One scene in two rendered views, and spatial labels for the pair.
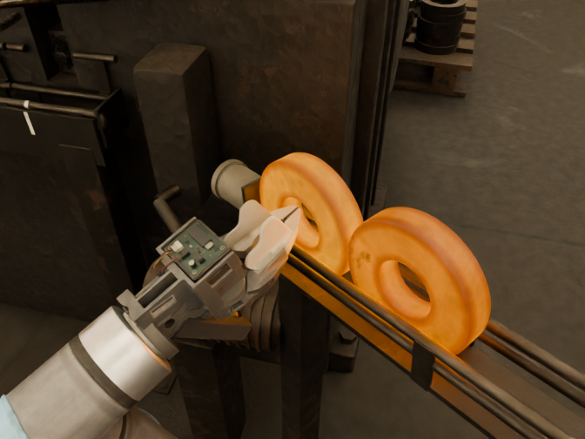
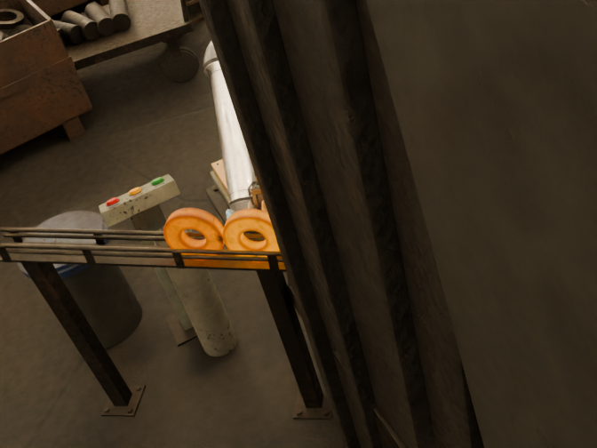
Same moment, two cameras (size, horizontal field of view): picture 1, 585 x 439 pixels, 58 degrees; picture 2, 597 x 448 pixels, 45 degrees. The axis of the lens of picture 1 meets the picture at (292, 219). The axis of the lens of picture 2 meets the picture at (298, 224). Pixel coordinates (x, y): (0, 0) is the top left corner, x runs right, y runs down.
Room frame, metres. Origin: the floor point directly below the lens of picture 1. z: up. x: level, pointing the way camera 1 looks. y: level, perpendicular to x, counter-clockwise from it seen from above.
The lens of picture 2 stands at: (1.74, -0.60, 1.85)
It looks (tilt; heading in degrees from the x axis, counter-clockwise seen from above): 39 degrees down; 151
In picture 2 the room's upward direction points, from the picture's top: 16 degrees counter-clockwise
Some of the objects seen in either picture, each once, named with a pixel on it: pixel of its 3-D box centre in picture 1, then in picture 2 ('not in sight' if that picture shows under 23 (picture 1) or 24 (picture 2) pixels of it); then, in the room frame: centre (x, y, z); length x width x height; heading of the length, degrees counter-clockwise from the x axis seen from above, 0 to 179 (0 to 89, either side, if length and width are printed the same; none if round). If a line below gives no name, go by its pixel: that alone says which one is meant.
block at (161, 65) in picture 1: (183, 127); not in sight; (0.71, 0.17, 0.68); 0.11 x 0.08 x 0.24; 166
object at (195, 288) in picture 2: not in sight; (197, 292); (0.04, -0.08, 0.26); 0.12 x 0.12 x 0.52
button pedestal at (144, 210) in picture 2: not in sight; (167, 260); (-0.13, -0.08, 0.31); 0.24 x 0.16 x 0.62; 76
